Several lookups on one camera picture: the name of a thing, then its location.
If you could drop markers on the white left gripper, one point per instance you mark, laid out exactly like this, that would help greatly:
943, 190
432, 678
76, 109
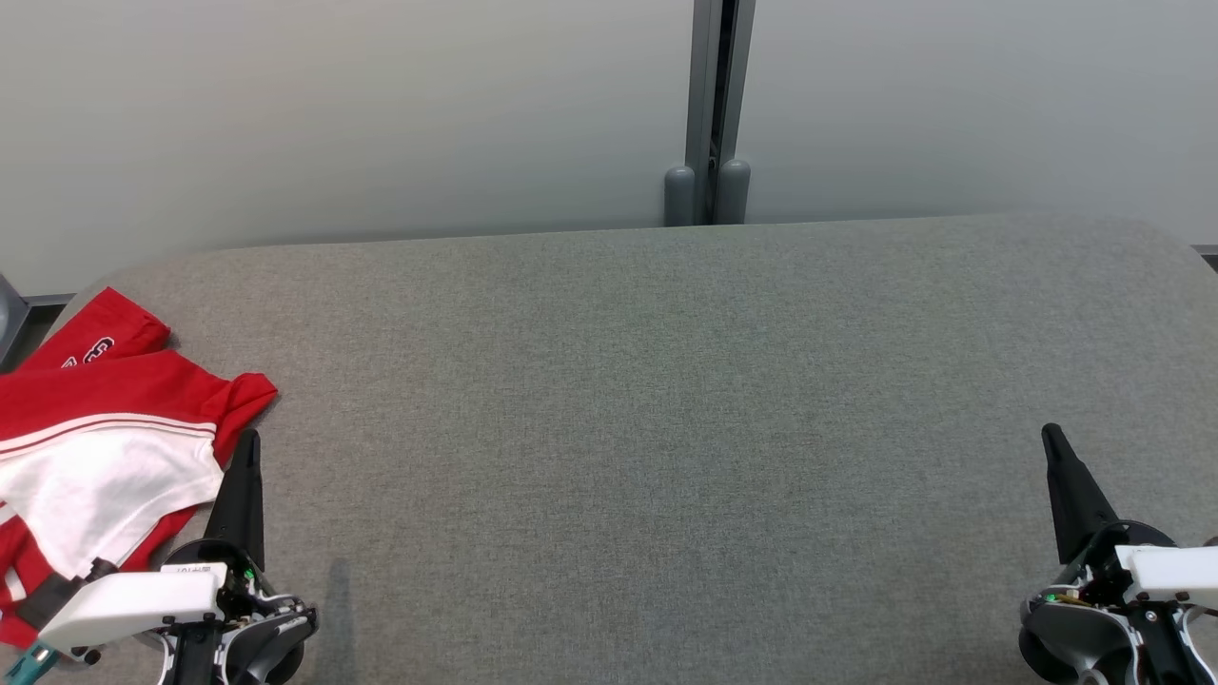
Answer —
133, 599

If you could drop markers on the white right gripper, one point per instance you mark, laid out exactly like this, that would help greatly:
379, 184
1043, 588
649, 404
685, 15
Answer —
1170, 571

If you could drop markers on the red shirt white striped sleeves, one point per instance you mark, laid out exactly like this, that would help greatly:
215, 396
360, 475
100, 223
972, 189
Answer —
95, 400

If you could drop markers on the red shirt navy lettering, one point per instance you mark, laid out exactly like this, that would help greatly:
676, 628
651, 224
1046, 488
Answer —
119, 323

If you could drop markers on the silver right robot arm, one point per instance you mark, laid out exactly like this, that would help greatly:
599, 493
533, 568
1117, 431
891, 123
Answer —
1056, 636

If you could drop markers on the grey baseboard strip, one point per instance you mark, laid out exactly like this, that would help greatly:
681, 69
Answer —
1207, 251
49, 300

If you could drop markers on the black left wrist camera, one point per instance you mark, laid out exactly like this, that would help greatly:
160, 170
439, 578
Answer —
52, 595

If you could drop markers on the grey rounded post foot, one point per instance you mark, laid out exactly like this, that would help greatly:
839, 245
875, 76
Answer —
679, 198
733, 192

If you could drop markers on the grey aluminium partition post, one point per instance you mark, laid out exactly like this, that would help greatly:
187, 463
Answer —
709, 86

